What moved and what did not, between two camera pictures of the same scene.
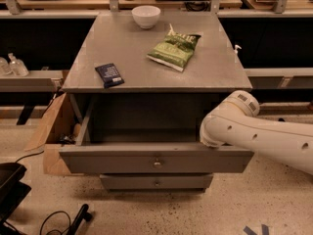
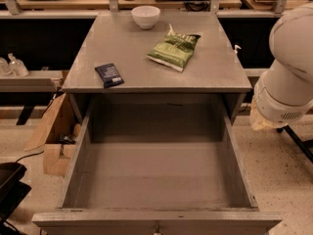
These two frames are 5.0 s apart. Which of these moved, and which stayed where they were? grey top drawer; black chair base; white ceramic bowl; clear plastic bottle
Moved: grey top drawer
Stayed: clear plastic bottle; black chair base; white ceramic bowl
